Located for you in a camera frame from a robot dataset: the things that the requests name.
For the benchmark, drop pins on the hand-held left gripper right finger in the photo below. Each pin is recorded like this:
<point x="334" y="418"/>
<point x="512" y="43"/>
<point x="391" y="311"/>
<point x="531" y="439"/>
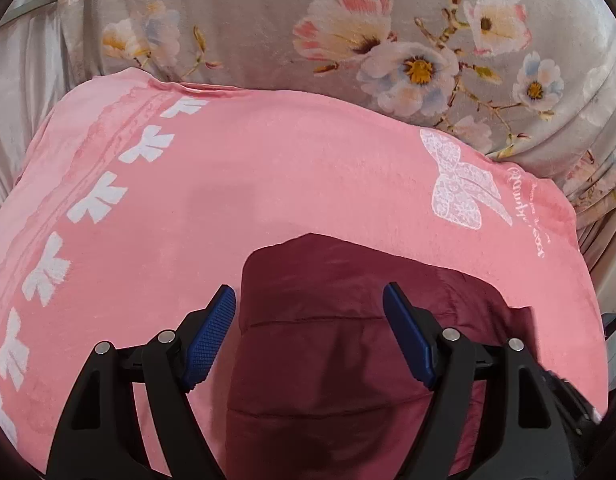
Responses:
<point x="410" y="340"/>

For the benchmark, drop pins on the silver satin curtain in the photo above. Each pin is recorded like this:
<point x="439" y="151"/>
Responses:
<point x="23" y="70"/>

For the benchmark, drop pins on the pale cloth drape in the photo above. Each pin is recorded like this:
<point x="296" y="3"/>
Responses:
<point x="605" y="240"/>

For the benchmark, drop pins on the maroon quilted hooded jacket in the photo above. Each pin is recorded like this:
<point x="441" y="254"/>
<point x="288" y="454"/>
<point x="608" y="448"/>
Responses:
<point x="328" y="360"/>

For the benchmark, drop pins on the grey floral bed sheet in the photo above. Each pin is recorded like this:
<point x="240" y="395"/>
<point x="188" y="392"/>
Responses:
<point x="288" y="25"/>

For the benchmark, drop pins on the pink printed blanket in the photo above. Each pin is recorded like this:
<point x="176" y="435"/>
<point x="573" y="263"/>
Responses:
<point x="213" y="185"/>

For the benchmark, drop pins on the grey metal bar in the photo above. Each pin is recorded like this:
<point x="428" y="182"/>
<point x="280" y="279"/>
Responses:
<point x="33" y="6"/>

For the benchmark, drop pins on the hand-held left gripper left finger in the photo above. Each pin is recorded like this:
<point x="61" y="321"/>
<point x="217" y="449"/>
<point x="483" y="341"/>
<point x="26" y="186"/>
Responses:
<point x="210" y="340"/>

